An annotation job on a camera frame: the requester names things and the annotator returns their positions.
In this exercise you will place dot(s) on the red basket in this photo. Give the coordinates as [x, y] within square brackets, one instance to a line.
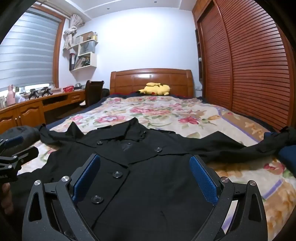
[68, 89]

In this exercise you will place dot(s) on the floral blanket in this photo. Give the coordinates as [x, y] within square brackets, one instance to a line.
[161, 115]

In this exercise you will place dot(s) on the grey window blind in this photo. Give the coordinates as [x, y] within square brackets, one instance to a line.
[25, 53]

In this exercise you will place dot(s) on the pink vase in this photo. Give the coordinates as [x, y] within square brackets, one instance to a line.
[11, 97]

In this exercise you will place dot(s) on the blue pillow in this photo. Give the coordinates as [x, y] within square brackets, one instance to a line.
[288, 157]

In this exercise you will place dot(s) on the yellow pen holder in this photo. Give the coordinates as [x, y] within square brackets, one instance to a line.
[94, 36]

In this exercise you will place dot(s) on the black buttoned coat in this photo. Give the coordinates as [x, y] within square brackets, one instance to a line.
[143, 162]

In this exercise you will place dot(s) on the tied beige curtain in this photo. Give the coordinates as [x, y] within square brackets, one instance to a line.
[70, 34]

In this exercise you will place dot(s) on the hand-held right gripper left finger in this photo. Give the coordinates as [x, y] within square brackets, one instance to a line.
[86, 178]

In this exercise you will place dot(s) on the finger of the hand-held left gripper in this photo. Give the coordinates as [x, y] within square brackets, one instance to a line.
[13, 140]
[25, 155]

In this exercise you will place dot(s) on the person's left hand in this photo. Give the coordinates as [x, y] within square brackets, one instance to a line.
[6, 197]

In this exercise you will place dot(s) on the wooden louvered wardrobe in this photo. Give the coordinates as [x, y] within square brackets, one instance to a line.
[249, 69]

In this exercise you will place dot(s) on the dark office chair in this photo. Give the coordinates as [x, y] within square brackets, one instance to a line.
[92, 92]

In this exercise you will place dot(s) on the wooden headboard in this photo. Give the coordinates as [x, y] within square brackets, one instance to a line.
[138, 80]

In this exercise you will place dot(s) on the wooden desk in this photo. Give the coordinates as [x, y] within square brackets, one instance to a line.
[30, 111]

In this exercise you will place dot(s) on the wooden window frame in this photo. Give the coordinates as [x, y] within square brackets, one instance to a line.
[59, 51]

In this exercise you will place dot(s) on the yellow plush toy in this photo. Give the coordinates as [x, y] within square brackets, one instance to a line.
[157, 89]

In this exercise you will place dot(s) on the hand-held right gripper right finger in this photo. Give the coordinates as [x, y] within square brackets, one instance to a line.
[203, 178]

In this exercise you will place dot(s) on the row of books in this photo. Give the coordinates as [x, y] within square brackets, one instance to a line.
[79, 61]

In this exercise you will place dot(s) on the metal bowl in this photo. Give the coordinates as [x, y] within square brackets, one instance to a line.
[78, 86]

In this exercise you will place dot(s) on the white paper bag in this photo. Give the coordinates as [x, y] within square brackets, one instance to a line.
[87, 47]

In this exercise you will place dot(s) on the black tripod device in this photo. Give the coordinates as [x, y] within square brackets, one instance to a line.
[34, 93]
[47, 91]

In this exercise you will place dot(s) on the white wall shelf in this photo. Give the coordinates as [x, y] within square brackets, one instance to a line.
[91, 60]

